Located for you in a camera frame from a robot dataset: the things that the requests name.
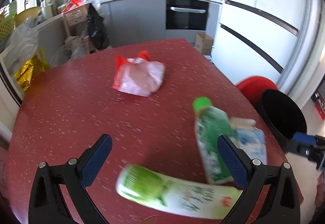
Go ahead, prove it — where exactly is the green plastic basket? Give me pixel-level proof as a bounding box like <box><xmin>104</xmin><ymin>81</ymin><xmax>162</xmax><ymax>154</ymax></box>
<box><xmin>0</xmin><ymin>1</ymin><xmax>17</xmax><ymax>41</ymax></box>

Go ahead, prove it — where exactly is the black hanging plastic bag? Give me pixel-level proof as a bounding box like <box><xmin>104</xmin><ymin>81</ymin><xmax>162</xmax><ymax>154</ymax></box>
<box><xmin>87</xmin><ymin>4</ymin><xmax>109</xmax><ymax>51</ymax></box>

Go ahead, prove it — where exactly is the beige perforated basket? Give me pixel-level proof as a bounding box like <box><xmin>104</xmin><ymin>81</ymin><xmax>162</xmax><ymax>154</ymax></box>
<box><xmin>63</xmin><ymin>4</ymin><xmax>89</xmax><ymax>27</ymax></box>

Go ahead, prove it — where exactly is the yellow bowl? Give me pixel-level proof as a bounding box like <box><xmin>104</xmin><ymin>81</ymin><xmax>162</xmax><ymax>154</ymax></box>
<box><xmin>14</xmin><ymin>6</ymin><xmax>41</xmax><ymax>27</ymax></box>

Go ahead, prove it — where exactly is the black trash bin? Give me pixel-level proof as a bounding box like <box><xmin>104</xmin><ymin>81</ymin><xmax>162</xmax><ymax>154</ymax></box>
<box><xmin>256</xmin><ymin>89</ymin><xmax>307</xmax><ymax>153</ymax></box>

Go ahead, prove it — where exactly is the black built-in oven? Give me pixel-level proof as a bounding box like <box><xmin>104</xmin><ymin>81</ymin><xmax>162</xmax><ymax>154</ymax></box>
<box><xmin>166</xmin><ymin>0</ymin><xmax>209</xmax><ymax>31</ymax></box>

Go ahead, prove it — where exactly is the green Dettol bottle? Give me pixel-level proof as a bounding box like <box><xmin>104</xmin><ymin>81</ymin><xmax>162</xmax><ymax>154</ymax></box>
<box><xmin>193</xmin><ymin>97</ymin><xmax>235</xmax><ymax>184</ymax></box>

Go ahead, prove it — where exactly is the grey kitchen cabinet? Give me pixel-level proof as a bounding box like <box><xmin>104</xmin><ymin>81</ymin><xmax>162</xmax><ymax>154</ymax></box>
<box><xmin>101</xmin><ymin>0</ymin><xmax>166</xmax><ymax>48</ymax></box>

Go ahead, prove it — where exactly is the gold foil bag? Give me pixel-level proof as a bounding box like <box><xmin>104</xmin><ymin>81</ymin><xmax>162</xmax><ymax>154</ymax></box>
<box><xmin>14</xmin><ymin>47</ymin><xmax>51</xmax><ymax>92</ymax></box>

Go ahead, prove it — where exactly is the green white tube bottle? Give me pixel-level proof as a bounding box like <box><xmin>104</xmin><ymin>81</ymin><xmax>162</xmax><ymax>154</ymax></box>
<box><xmin>116</xmin><ymin>164</ymin><xmax>242</xmax><ymax>220</ymax></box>

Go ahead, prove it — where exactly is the red stool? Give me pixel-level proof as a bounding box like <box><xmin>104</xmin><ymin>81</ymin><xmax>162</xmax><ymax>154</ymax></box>
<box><xmin>236</xmin><ymin>76</ymin><xmax>278</xmax><ymax>107</ymax></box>

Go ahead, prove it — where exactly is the cardboard box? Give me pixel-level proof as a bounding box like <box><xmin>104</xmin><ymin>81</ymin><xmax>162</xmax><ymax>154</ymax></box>
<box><xmin>194</xmin><ymin>32</ymin><xmax>214</xmax><ymax>55</ymax></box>

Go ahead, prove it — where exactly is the red and white plastic bag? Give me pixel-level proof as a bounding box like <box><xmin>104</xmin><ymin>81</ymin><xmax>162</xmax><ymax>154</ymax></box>
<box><xmin>112</xmin><ymin>51</ymin><xmax>166</xmax><ymax>97</ymax></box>

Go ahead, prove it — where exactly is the clear plastic bag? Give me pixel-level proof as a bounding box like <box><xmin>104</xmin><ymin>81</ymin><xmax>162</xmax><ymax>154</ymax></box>
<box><xmin>2</xmin><ymin>18</ymin><xmax>39</xmax><ymax>75</ymax></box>

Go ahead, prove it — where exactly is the right human hand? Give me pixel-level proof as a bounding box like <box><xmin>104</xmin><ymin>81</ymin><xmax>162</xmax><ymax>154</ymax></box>
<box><xmin>315</xmin><ymin>171</ymin><xmax>324</xmax><ymax>208</ymax></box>

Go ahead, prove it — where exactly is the white refrigerator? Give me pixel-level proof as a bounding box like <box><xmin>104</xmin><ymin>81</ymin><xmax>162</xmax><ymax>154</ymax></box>
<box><xmin>210</xmin><ymin>0</ymin><xmax>316</xmax><ymax>88</ymax></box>

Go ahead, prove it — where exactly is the blue white milk carton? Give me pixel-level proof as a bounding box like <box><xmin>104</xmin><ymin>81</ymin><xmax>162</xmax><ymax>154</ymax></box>
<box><xmin>230</xmin><ymin>117</ymin><xmax>267</xmax><ymax>164</ymax></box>

